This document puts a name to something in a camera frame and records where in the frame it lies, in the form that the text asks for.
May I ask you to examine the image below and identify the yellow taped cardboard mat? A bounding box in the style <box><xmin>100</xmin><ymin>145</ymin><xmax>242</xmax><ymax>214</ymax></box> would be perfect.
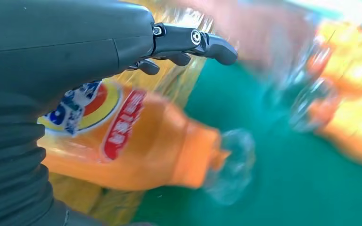
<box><xmin>48</xmin><ymin>0</ymin><xmax>215</xmax><ymax>226</ymax></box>

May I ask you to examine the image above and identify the person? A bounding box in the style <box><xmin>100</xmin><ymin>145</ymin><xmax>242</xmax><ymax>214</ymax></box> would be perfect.
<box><xmin>174</xmin><ymin>0</ymin><xmax>316</xmax><ymax>71</ymax></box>

